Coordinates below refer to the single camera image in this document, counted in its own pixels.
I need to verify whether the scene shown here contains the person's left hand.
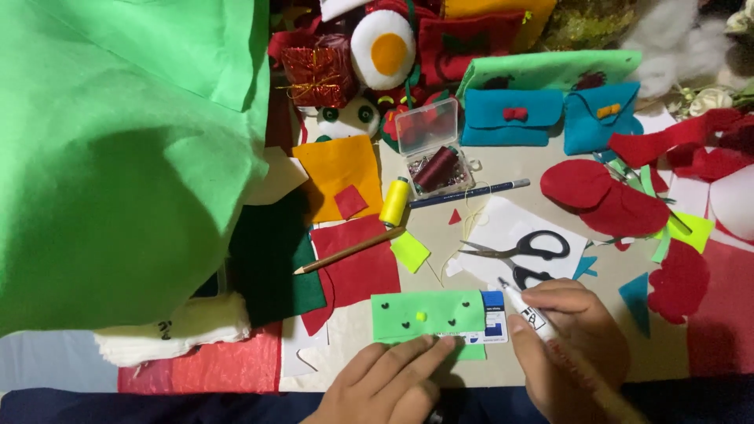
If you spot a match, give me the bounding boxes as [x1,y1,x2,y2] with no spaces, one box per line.
[300,334,458,424]

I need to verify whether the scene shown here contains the person's right hand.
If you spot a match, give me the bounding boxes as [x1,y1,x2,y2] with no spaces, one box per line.
[507,278,632,424]

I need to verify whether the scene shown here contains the white marker pen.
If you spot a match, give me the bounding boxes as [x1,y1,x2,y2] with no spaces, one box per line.
[498,276,649,424]

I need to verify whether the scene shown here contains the light green felt with hearts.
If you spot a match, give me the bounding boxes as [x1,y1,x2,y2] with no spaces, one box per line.
[370,290,487,362]

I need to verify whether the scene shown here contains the blue felt triangle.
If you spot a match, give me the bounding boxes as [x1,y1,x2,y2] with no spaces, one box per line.
[618,271,652,339]

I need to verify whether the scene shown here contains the small blue felt scrap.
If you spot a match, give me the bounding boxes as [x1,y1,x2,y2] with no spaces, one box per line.
[572,254,599,281]

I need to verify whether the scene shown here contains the white and blue card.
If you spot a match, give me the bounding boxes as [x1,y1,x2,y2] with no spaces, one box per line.
[436,290,509,346]

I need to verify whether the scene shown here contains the ragged red felt scrap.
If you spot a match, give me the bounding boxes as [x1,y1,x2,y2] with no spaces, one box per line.
[647,238,711,325]

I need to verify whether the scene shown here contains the brown wooden pencil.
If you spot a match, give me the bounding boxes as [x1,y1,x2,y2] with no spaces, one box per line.
[293,226,408,276]

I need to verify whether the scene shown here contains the small neon yellow felt piece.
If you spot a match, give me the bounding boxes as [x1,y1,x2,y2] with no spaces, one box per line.
[389,230,432,274]

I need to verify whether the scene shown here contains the round red felt piece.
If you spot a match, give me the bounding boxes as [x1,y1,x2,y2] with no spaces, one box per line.
[540,158,614,210]
[580,185,672,239]

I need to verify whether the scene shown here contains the white paper sheet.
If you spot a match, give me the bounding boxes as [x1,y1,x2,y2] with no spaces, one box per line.
[445,196,590,291]

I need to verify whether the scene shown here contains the pinkish red felt sheet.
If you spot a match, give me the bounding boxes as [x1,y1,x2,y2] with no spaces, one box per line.
[686,238,754,378]

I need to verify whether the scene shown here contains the large neon yellow felt piece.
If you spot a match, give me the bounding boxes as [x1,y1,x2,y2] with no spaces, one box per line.
[653,210,716,254]

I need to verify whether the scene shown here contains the dark green felt sheet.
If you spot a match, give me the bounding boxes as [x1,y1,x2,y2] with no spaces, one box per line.
[228,191,328,329]

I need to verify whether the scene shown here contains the red fabric sheet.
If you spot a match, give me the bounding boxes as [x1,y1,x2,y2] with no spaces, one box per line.
[117,322,283,395]

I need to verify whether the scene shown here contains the yellow thread spool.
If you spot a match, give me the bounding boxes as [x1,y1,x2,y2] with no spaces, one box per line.
[378,176,412,229]

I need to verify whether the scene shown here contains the small red felt square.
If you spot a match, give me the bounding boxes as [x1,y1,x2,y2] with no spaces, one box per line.
[333,184,370,221]

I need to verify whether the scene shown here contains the dark blue pencil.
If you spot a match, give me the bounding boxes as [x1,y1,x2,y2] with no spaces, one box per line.
[408,178,531,210]

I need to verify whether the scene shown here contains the white folded cloth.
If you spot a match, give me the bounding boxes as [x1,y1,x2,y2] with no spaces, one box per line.
[93,292,253,368]

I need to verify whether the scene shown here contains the white paper circle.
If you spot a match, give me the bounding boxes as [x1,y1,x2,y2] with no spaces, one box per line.
[708,164,754,241]

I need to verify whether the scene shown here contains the blue pouch with orange bow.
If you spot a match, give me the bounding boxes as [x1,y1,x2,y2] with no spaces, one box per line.
[563,80,644,157]

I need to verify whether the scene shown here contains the maroon thread spool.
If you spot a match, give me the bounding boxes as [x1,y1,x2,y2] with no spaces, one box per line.
[412,145,461,194]

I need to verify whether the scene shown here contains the blue pouch with red bow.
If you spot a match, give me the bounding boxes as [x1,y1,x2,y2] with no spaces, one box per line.
[460,88,565,147]

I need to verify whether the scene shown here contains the orange felt square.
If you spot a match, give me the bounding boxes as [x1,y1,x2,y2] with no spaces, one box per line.
[292,135,384,224]

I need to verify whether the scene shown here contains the heap of red felt scraps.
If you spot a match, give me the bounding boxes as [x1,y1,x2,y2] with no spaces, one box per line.
[607,107,754,183]

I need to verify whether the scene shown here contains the cream felt piece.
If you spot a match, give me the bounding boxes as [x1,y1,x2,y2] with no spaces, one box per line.
[244,146,311,206]

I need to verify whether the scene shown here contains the clear plastic pin box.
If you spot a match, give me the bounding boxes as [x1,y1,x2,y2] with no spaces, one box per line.
[394,97,477,201]

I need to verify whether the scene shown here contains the white felt panda toy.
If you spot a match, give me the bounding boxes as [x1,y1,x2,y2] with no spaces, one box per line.
[316,97,382,142]

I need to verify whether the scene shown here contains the white artificial flowers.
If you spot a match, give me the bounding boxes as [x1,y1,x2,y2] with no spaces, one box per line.
[670,81,754,120]

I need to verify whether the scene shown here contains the green felt pouch with ladybirds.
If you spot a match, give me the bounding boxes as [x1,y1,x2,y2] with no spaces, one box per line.
[456,49,643,102]

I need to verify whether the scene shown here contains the white stuffing fluff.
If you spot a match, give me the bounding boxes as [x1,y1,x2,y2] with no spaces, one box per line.
[621,0,732,99]

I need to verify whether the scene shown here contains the shiny red gift box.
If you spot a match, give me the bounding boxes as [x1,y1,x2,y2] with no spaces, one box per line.
[280,45,355,110]

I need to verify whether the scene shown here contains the gold glitter fabric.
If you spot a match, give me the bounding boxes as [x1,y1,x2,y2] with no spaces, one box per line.
[538,0,641,52]

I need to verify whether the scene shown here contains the red felt pouch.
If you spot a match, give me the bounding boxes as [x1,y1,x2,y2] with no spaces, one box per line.
[416,10,527,88]

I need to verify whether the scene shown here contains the light blue cloth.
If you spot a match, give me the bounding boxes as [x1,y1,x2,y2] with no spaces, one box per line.
[0,329,120,393]

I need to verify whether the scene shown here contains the felt fried egg toy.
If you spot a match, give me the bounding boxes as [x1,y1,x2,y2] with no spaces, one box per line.
[350,8,417,91]

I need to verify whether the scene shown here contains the orange felt pouch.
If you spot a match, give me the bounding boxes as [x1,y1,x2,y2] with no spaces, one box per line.
[441,0,558,52]

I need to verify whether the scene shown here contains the large green felt cloth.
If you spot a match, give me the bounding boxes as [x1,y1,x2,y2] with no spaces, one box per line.
[0,0,272,338]

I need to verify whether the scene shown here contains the black handled scissors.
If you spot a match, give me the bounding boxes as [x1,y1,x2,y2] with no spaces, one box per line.
[458,230,571,291]

